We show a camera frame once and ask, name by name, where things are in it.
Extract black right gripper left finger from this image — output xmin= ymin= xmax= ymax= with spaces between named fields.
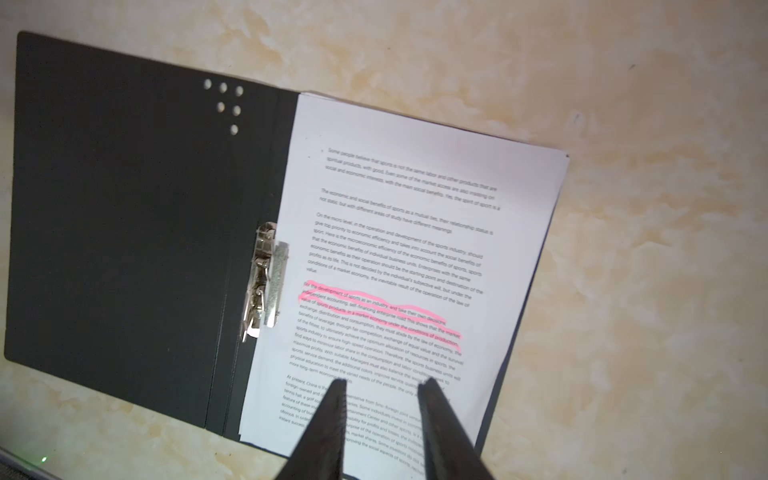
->
xmin=276 ymin=379 xmax=347 ymax=480

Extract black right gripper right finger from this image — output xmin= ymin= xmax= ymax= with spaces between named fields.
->
xmin=417 ymin=378 xmax=493 ymax=480

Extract blue folder with black inside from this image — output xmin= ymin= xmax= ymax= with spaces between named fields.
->
xmin=4 ymin=31 xmax=571 ymax=460

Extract silver folder clip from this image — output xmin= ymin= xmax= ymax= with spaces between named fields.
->
xmin=241 ymin=222 xmax=289 ymax=342

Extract printed paper sheet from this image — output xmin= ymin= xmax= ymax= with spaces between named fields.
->
xmin=238 ymin=93 xmax=569 ymax=479

